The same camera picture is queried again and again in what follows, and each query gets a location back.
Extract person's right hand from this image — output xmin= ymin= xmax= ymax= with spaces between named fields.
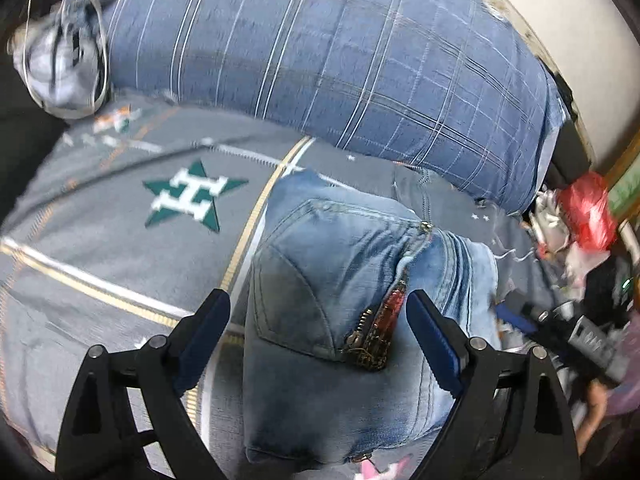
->
xmin=582 ymin=377 xmax=611 ymax=448

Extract wooden framed green panel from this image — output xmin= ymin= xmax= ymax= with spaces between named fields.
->
xmin=595 ymin=130 xmax=640 ymax=226

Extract red plastic bag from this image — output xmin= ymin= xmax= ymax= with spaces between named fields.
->
xmin=557 ymin=171 xmax=618 ymax=252

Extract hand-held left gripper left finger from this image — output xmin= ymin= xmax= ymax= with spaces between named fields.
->
xmin=55 ymin=288 xmax=232 ymax=480

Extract grey star printed bedsheet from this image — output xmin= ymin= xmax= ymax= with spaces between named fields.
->
xmin=0 ymin=87 xmax=566 ymax=480

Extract blue denim pants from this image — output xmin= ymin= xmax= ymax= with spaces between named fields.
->
xmin=242 ymin=169 xmax=501 ymax=466

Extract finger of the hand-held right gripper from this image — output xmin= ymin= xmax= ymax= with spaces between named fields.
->
xmin=494 ymin=302 xmax=546 ymax=335

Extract white crumpled cloth pile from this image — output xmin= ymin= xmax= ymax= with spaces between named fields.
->
xmin=522 ymin=190 xmax=576 ymax=261

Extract light grey small cloth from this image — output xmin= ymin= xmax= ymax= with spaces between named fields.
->
xmin=12 ymin=15 xmax=108 ymax=118

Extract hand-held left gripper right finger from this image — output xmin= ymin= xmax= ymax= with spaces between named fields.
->
xmin=406 ymin=290 xmax=583 ymax=480

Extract black cushion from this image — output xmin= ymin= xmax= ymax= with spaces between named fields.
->
xmin=542 ymin=67 xmax=593 ymax=188

